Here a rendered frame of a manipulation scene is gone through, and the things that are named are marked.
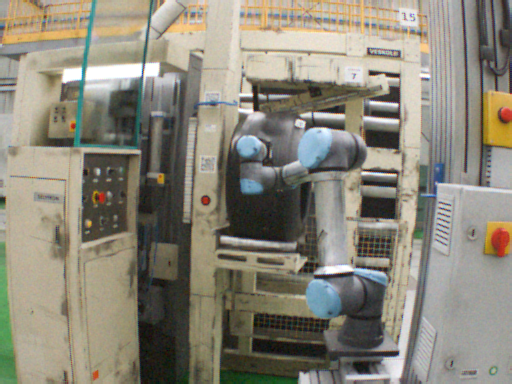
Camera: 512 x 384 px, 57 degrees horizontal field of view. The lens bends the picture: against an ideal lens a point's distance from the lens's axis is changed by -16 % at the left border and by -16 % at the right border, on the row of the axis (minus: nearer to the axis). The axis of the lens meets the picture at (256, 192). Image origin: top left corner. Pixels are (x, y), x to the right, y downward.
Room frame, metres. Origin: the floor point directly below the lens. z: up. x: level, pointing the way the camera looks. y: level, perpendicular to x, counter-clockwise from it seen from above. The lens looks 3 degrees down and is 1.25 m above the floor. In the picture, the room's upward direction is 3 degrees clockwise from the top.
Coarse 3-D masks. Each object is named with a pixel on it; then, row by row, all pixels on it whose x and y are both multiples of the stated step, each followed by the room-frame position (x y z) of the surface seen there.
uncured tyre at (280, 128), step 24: (240, 120) 2.42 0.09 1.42; (264, 120) 2.33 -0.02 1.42; (288, 120) 2.32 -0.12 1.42; (288, 144) 2.23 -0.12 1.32; (240, 192) 2.23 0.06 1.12; (264, 192) 2.20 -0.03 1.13; (288, 192) 2.20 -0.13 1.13; (240, 216) 2.27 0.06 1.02; (264, 216) 2.24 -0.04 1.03; (288, 216) 2.24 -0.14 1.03
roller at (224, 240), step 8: (224, 240) 2.36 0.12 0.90; (232, 240) 2.36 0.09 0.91; (240, 240) 2.35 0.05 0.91; (248, 240) 2.35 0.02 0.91; (256, 240) 2.34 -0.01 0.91; (264, 240) 2.34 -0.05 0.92; (272, 240) 2.33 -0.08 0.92; (288, 240) 2.33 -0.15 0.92; (256, 248) 2.35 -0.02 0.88; (264, 248) 2.33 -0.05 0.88; (272, 248) 2.32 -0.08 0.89; (280, 248) 2.31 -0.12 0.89; (288, 248) 2.31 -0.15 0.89; (296, 248) 2.30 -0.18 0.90
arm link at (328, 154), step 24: (312, 144) 1.53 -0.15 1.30; (336, 144) 1.53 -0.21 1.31; (312, 168) 1.53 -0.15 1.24; (336, 168) 1.51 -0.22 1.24; (336, 192) 1.52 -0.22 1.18; (336, 216) 1.51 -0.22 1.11; (336, 240) 1.49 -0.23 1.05; (336, 264) 1.48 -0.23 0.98; (312, 288) 1.49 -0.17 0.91; (336, 288) 1.45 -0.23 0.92; (360, 288) 1.50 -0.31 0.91; (336, 312) 1.45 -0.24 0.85
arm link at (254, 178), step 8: (248, 160) 1.87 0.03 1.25; (256, 160) 1.87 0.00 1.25; (240, 168) 1.89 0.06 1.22; (248, 168) 1.86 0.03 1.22; (256, 168) 1.87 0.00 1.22; (264, 168) 1.90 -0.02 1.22; (240, 176) 1.89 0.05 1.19; (248, 176) 1.86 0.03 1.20; (256, 176) 1.86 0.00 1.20; (264, 176) 1.88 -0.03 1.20; (272, 176) 1.90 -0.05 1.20; (248, 184) 1.86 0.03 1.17; (256, 184) 1.86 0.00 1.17; (264, 184) 1.89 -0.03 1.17; (272, 184) 1.91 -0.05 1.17; (248, 192) 1.86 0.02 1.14; (256, 192) 1.86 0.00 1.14
